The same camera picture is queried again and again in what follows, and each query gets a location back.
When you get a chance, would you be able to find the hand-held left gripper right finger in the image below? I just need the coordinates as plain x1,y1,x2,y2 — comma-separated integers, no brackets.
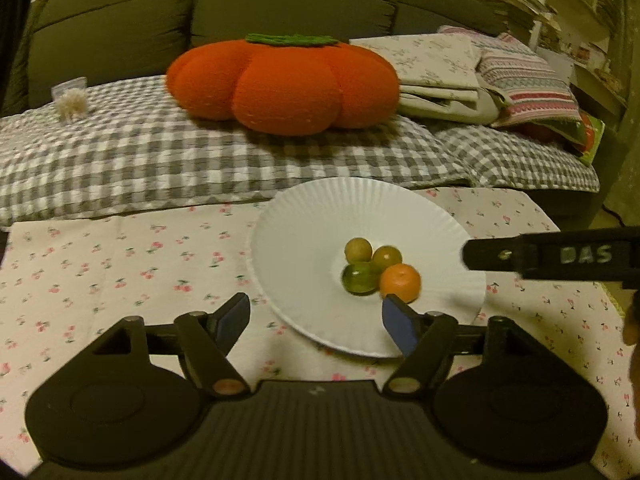
381,294,540,402

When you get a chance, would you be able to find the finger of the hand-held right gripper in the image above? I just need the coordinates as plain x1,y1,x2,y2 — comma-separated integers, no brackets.
461,232,524,274

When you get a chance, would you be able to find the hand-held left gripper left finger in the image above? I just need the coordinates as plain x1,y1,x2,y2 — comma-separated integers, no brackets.
92,292,252,399

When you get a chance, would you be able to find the orange tangerine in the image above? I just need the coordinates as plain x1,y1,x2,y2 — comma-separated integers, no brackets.
378,263,422,305

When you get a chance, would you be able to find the dark green shiny fruit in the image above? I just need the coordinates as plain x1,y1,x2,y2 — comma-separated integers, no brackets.
341,261,383,296

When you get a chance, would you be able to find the olive-green round fruit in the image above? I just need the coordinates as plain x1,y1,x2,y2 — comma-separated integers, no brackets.
371,245,404,272

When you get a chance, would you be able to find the yellow-green round fruit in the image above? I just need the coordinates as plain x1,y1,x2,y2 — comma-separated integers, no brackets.
344,238,374,264

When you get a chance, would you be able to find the white paper plate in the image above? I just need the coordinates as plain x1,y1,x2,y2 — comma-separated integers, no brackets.
250,177,488,359

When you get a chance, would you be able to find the person's right hand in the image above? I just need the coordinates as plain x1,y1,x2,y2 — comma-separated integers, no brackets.
622,304,640,442

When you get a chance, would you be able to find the green and red bag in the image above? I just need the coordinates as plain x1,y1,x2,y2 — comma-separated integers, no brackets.
520,110,606,167

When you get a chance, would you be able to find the cherry print tablecloth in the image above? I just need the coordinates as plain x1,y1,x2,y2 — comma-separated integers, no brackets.
0,187,640,463

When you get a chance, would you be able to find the striped patterned pillow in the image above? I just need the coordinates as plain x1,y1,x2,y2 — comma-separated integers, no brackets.
437,25,589,132

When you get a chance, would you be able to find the grey checkered blanket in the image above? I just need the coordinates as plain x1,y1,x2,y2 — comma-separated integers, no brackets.
0,77,601,227

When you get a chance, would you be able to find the folded floral beige cloth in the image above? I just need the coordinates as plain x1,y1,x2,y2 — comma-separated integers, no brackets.
348,33,506,124

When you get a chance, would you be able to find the orange pumpkin cushion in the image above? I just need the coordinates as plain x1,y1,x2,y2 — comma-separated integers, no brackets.
165,33,401,137

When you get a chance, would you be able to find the bookshelf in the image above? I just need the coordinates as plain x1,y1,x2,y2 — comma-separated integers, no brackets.
542,0,640,111

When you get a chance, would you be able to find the stack of magazines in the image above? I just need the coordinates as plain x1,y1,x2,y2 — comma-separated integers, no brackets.
472,0,558,27

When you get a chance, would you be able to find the dark green sofa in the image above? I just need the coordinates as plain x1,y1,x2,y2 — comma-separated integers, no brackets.
2,0,507,112

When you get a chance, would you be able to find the black cable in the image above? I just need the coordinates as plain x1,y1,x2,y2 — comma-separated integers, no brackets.
602,204,632,229

